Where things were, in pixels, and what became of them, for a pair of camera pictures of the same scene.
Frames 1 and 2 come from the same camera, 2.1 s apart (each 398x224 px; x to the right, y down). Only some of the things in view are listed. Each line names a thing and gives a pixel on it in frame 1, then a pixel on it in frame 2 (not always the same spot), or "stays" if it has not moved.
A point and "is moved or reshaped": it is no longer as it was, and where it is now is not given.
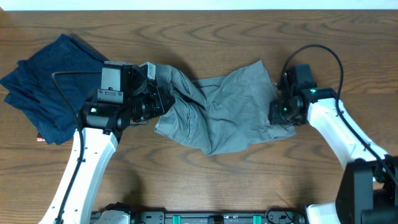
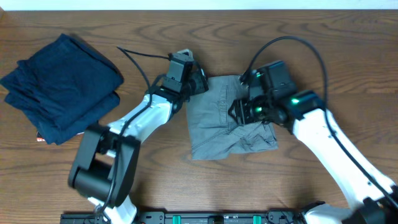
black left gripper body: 145,107 to 198,84
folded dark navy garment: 32,91 stays
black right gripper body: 282,113 to 255,111
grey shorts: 222,114 is moved or reshaped
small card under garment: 40,137 stays
